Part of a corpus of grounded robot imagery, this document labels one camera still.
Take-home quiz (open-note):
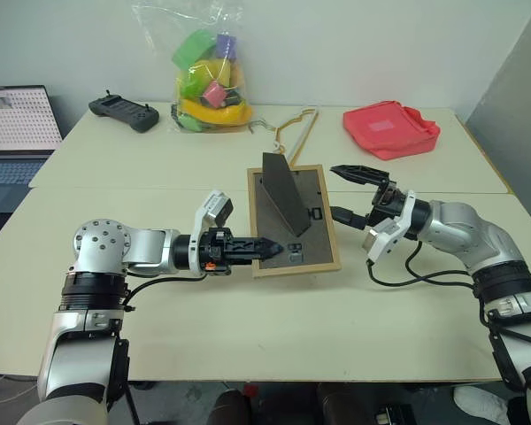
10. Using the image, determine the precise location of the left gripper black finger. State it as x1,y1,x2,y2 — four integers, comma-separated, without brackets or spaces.
229,236,286,253
229,250,286,267

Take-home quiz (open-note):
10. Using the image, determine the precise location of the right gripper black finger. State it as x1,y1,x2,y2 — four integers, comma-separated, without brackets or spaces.
329,205,368,231
329,164,390,188

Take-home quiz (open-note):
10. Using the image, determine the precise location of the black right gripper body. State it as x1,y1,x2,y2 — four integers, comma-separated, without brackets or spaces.
364,178,408,228

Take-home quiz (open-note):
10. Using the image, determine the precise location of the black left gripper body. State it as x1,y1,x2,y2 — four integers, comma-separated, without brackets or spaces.
199,227,235,277

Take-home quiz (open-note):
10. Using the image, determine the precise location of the red fabric pouch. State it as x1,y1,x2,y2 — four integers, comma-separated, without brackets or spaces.
342,100,443,161

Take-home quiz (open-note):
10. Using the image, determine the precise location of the wooden clothes hanger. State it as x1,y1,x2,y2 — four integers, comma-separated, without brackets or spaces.
247,107,321,166

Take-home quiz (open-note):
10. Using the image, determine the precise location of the large curved yellow toy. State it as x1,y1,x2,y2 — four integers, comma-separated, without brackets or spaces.
178,98,254,128

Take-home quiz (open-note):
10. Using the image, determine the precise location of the dark rounded shape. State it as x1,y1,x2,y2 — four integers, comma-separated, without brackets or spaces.
213,389,252,425

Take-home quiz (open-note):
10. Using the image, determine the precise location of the pink toy cube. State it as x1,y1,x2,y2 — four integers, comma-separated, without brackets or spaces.
202,81,227,109

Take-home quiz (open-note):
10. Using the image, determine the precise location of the grey partition panel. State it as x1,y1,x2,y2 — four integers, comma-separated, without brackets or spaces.
464,0,531,197

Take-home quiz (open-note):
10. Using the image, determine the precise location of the black handheld controller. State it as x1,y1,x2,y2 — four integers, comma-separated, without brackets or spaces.
88,90,161,134

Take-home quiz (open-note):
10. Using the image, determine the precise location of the light green toy piece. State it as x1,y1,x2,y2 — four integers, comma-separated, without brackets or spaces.
178,66,210,99

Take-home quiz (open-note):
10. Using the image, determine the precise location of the small yellow toy block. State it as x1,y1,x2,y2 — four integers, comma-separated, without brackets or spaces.
189,58,234,86

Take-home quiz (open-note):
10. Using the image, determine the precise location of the purple toy cube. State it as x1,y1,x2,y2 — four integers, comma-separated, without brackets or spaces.
214,34,240,62

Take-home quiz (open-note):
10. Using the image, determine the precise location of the green toy block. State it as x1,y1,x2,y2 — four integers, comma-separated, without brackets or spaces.
172,29,218,73

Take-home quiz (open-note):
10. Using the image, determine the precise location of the white shoe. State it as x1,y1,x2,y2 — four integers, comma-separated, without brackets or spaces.
452,385,513,425

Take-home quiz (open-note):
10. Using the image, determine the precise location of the clear plastic bag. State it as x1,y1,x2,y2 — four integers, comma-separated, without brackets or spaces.
131,0,256,135

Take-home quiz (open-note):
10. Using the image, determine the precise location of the open laptop computer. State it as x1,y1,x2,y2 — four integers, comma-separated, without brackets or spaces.
0,84,65,214

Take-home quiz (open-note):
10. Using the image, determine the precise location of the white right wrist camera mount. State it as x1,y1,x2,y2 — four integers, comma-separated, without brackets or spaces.
361,189,417,263

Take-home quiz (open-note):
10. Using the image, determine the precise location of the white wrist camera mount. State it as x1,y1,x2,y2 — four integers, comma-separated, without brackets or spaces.
361,189,417,263
189,189,235,278

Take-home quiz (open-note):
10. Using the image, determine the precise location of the wooden picture frame with stand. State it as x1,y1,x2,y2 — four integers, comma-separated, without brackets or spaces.
246,151,343,280

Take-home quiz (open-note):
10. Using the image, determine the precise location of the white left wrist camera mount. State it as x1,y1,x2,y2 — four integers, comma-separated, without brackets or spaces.
189,189,235,278

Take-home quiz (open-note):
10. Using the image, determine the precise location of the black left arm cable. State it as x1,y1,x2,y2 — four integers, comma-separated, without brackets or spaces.
122,271,213,312

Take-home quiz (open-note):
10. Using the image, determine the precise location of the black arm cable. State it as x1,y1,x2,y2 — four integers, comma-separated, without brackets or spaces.
364,241,488,290
122,271,213,312

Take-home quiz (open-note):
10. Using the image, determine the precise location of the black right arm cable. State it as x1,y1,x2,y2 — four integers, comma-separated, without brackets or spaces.
364,241,488,290

